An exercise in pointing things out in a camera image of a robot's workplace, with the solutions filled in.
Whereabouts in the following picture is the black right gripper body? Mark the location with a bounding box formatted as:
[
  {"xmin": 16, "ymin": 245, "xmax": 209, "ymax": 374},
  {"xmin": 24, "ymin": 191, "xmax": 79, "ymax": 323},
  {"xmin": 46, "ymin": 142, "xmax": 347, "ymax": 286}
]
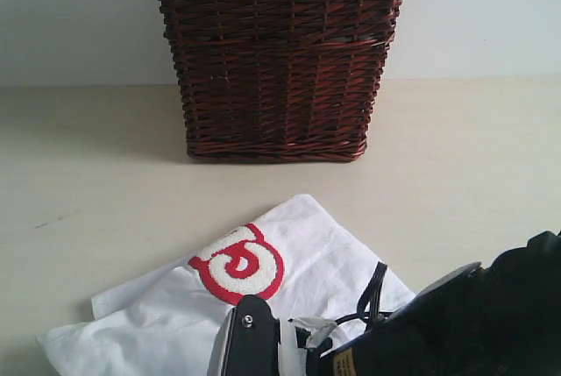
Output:
[{"xmin": 306, "ymin": 301, "xmax": 444, "ymax": 376}]

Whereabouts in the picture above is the white t-shirt red lettering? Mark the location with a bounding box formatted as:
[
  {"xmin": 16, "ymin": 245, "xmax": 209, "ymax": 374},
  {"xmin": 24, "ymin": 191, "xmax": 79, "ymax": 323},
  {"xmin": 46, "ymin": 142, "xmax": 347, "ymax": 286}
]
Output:
[{"xmin": 37, "ymin": 194, "xmax": 417, "ymax": 376}]

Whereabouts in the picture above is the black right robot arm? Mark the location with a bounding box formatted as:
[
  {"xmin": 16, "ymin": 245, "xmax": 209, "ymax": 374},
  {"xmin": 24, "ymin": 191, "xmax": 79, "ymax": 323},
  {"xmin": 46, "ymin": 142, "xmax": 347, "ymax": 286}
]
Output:
[{"xmin": 314, "ymin": 231, "xmax": 560, "ymax": 375}]

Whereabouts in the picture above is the dark red wicker basket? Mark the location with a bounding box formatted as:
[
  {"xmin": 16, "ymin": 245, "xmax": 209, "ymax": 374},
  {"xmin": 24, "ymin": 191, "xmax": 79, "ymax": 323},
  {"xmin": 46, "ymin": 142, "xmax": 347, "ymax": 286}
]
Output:
[{"xmin": 159, "ymin": 0, "xmax": 402, "ymax": 163}]

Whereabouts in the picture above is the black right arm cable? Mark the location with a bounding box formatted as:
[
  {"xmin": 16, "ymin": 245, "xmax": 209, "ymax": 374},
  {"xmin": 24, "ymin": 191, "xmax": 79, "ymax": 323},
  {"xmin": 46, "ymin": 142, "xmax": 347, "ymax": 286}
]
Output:
[{"xmin": 332, "ymin": 261, "xmax": 394, "ymax": 329}]

